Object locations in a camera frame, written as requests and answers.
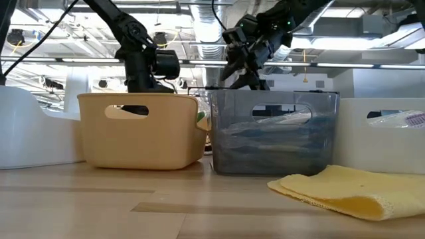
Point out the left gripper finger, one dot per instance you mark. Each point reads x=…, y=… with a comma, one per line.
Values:
x=134, y=110

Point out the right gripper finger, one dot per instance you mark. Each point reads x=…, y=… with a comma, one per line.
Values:
x=250, y=83
x=234, y=66

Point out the orange plastic bin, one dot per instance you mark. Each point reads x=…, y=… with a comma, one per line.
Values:
x=139, y=142

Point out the green toothbrush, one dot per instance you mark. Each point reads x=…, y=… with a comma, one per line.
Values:
x=201, y=116

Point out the blue toothbrush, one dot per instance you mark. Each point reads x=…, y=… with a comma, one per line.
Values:
x=272, y=139

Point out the grey translucent plastic bin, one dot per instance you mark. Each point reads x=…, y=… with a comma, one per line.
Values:
x=275, y=152

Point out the white plastic bin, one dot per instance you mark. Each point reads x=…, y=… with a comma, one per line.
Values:
x=33, y=132
x=365, y=149

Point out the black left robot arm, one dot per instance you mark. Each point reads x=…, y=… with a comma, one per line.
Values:
x=126, y=26

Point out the yellow hanging plug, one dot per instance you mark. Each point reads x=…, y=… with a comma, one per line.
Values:
x=305, y=79

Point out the long ceiling light strip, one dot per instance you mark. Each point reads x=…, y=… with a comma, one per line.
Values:
x=83, y=60

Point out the white round column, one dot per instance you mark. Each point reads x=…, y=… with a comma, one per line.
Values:
x=76, y=86

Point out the ceiling light panel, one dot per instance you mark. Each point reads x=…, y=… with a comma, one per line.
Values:
x=348, y=43

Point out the yellow folded cloth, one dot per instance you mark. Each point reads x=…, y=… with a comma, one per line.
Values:
x=348, y=189

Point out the silver ventilation duct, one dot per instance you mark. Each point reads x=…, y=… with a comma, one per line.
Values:
x=209, y=40
x=282, y=54

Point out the black background rig frame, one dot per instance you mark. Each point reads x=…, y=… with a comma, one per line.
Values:
x=315, y=92

